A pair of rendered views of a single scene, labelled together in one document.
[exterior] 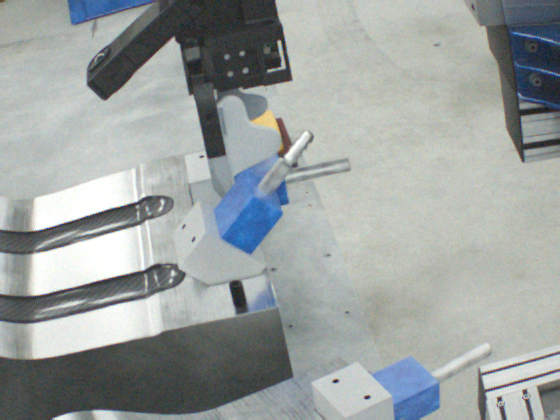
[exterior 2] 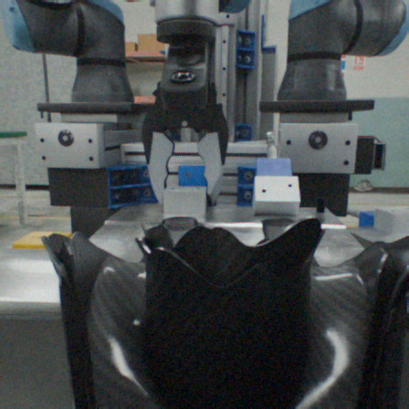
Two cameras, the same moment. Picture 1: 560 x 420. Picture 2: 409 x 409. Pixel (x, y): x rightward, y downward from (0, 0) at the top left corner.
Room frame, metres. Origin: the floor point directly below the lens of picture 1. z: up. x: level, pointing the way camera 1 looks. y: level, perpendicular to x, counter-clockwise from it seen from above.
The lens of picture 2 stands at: (0.78, 0.53, 1.00)
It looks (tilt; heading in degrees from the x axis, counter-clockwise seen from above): 12 degrees down; 277
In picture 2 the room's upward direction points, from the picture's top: straight up
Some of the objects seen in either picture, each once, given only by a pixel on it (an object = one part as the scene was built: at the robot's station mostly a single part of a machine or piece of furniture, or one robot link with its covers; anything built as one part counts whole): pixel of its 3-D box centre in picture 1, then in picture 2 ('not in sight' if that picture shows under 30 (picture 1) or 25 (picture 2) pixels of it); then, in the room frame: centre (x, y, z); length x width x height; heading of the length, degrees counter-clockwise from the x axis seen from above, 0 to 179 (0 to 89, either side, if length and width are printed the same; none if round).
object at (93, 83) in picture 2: not in sight; (102, 83); (1.15, -0.45, 1.09); 0.15 x 0.15 x 0.10
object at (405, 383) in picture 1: (414, 387); (375, 221); (0.60, -0.07, 0.86); 0.13 x 0.05 x 0.05; 111
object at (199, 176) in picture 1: (270, 180); (190, 203); (0.86, 0.00, 0.89); 0.13 x 0.05 x 0.05; 93
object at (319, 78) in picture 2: not in sight; (312, 79); (0.66, -0.43, 1.09); 0.15 x 0.15 x 0.10
